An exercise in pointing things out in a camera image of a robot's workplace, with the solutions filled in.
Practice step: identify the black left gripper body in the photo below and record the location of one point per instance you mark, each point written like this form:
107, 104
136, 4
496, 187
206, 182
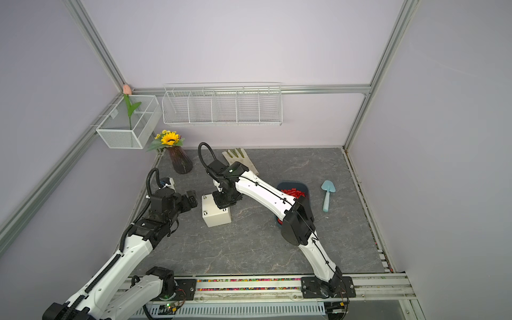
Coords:
182, 205

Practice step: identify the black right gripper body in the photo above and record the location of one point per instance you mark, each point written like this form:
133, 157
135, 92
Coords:
222, 198

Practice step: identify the white metal box with screws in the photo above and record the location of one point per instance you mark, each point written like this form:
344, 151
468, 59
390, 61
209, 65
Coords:
211, 214

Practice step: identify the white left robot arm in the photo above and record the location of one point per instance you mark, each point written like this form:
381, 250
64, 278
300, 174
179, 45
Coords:
97, 299

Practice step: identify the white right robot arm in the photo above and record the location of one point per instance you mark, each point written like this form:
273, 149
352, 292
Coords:
297, 228

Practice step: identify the pile of red sleeves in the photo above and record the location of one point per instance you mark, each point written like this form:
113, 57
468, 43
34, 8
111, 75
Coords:
297, 190

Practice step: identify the white work glove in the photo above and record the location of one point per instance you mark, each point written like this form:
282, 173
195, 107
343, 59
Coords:
239, 155

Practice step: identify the dark purple glass vase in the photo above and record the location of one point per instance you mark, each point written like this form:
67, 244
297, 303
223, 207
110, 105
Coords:
180, 160

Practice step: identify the yellow sunflower bouquet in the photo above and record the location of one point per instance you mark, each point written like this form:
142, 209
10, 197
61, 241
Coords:
166, 139

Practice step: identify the dark blue tray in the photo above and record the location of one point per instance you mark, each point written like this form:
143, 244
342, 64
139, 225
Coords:
288, 183

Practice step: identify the light blue garden trowel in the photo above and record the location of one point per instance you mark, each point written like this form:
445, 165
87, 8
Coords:
328, 187

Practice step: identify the pink artificial tulip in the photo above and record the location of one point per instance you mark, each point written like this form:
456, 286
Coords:
127, 92

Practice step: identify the long white wire shelf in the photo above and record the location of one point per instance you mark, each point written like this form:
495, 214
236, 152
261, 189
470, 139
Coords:
235, 103

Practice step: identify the small white wire basket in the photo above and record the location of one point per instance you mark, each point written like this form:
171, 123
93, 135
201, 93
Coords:
114, 128

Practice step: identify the white vented cable duct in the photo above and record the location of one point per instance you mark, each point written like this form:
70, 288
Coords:
237, 310

